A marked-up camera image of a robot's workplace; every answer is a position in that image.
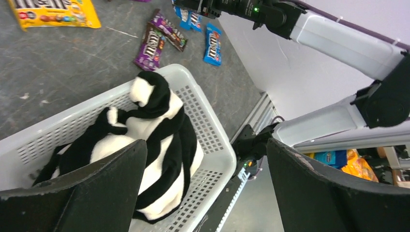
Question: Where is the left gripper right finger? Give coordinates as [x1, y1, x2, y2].
[266, 139, 410, 232]

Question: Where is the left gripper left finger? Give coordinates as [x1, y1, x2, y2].
[0, 140, 147, 232]

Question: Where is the blue m&m bag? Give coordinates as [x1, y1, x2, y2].
[203, 23, 222, 66]
[174, 6, 202, 32]

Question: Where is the purple m&m bag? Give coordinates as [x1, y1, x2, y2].
[133, 23, 166, 71]
[149, 9, 188, 52]

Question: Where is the black and white striped cloth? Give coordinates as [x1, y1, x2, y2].
[34, 71, 204, 224]

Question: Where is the white plastic basket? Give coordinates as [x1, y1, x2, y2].
[0, 64, 236, 232]

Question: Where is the yellow m&m bag lower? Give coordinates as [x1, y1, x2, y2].
[8, 0, 101, 31]

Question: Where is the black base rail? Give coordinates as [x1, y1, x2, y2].
[194, 123, 278, 232]

